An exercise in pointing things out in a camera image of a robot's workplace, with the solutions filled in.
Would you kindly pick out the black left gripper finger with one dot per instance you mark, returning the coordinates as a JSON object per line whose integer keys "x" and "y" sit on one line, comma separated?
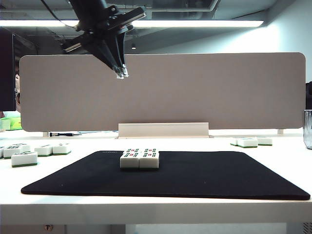
{"x": 122, "y": 48}
{"x": 104, "y": 52}

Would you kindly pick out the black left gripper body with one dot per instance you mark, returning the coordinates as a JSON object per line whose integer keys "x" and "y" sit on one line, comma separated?
{"x": 102, "y": 25}

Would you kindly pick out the nine bamboo mahjong tile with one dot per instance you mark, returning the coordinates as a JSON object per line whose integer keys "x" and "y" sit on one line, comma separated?
{"x": 129, "y": 162}

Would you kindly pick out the white green mahjong tile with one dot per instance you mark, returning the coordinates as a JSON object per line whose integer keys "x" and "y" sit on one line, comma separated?
{"x": 234, "y": 142}
{"x": 247, "y": 143}
{"x": 149, "y": 162}
{"x": 265, "y": 141}

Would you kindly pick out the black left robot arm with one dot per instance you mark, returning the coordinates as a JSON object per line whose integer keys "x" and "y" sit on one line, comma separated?
{"x": 87, "y": 9}

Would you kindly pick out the four bamboo mahjong tile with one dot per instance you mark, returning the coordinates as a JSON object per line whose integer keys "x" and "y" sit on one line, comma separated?
{"x": 61, "y": 149}

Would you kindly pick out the two bamboo mahjong tile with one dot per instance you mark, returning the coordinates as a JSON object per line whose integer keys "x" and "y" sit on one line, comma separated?
{"x": 43, "y": 151}

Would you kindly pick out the eight bamboo mahjong tile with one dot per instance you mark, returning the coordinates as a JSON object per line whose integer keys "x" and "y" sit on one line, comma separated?
{"x": 25, "y": 147}

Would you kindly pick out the bird print mahjong tile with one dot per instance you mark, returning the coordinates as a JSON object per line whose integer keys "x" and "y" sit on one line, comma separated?
{"x": 24, "y": 159}

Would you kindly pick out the six bamboo mahjong tile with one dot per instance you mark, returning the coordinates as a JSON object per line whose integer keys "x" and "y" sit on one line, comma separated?
{"x": 11, "y": 153}

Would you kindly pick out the seven bamboo mahjong tile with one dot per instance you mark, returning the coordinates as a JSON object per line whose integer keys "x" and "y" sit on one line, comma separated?
{"x": 1, "y": 152}

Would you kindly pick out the ceiling spot lamp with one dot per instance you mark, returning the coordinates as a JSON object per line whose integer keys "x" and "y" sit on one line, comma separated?
{"x": 133, "y": 46}

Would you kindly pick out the long ceiling light strip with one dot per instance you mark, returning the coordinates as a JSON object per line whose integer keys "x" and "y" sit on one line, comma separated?
{"x": 195, "y": 23}

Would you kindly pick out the beige desk divider panel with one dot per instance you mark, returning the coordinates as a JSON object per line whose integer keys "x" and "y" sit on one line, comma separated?
{"x": 195, "y": 92}

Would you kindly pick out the person wearing glasses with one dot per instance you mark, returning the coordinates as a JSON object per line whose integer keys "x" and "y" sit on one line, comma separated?
{"x": 17, "y": 78}

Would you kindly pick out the black screwdriver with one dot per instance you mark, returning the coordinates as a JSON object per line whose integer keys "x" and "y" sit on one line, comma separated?
{"x": 61, "y": 134}

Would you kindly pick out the dark upright panel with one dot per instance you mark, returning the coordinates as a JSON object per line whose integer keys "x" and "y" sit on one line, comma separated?
{"x": 7, "y": 73}

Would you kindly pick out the white divider foot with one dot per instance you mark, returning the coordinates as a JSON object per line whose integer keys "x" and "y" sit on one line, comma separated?
{"x": 280, "y": 131}
{"x": 45, "y": 134}

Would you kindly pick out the green white box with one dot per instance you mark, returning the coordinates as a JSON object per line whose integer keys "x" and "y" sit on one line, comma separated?
{"x": 9, "y": 124}

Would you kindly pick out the black fabric mat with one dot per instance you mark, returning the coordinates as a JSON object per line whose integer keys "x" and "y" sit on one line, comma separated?
{"x": 195, "y": 175}

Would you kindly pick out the metal bolt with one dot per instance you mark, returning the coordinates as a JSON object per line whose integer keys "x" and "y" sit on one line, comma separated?
{"x": 48, "y": 227}

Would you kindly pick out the black object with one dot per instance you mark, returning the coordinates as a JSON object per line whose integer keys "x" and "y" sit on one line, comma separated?
{"x": 309, "y": 95}

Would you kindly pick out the clear glass container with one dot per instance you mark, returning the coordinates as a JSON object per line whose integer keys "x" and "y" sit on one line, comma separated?
{"x": 308, "y": 129}

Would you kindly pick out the grey vent grid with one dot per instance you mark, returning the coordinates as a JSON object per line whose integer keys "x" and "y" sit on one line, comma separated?
{"x": 307, "y": 228}

